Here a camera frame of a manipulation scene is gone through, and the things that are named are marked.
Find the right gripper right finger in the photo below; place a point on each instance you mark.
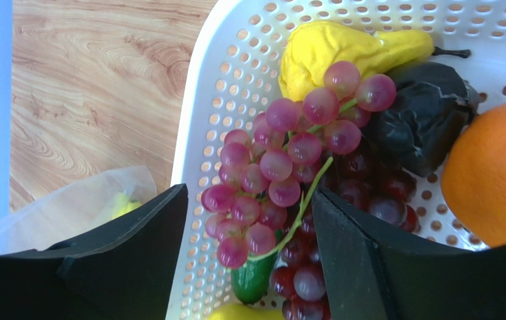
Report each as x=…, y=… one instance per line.
x=429, y=280

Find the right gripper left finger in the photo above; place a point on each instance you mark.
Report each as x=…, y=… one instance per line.
x=122, y=269

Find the yellow banana bunch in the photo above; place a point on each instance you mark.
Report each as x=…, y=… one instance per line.
x=123, y=204

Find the clear zip top bag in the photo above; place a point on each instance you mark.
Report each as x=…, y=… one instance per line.
x=73, y=210

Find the red grape bunch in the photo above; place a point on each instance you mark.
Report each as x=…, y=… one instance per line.
x=262, y=173

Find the yellow pear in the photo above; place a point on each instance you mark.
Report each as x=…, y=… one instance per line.
x=314, y=46

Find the dark purple grape bunch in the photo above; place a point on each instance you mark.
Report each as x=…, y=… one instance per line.
x=331, y=268

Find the green cucumber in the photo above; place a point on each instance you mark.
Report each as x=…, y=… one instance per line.
x=251, y=281

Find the yellow lemon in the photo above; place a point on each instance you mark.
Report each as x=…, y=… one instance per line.
x=234, y=311

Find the orange fruit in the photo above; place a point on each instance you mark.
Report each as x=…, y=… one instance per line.
x=473, y=182

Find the dark black fruit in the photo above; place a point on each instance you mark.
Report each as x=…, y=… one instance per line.
x=432, y=106

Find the white plastic basket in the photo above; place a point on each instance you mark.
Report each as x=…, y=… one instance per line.
x=233, y=77

